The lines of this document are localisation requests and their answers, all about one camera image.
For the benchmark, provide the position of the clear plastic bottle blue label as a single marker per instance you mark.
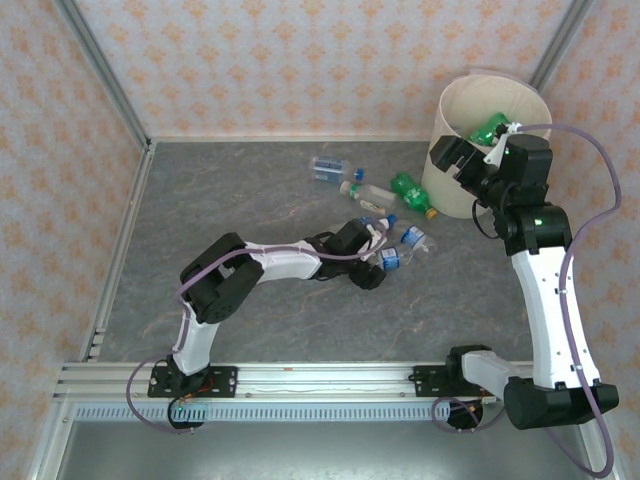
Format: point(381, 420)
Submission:
point(367, 220)
point(389, 260)
point(414, 237)

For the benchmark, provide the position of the green plastic bottle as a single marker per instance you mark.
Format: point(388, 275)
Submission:
point(485, 132)

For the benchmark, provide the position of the square clear bottle green label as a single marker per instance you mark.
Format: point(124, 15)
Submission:
point(375, 196)

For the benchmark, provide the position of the green bottle yellow cap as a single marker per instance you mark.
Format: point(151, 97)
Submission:
point(412, 196)

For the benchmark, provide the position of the soda water bottle blue cap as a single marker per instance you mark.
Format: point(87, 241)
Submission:
point(327, 167)

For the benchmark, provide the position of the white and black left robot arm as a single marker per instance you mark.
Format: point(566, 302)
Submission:
point(285, 260)

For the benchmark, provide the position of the cream plastic waste bin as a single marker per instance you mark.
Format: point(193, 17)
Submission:
point(445, 190)

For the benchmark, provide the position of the grey metal base panel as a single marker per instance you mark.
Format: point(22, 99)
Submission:
point(300, 450)

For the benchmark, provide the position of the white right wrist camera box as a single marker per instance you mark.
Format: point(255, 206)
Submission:
point(500, 147)

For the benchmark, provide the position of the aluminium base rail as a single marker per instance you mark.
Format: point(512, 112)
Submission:
point(325, 382)

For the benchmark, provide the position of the aluminium frame post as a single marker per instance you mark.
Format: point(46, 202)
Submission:
point(561, 40)
point(107, 75)

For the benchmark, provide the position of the white wall base trim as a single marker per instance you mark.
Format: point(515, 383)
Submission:
point(250, 139)

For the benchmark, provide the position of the aluminium table edge rail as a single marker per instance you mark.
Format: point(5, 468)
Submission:
point(119, 240)

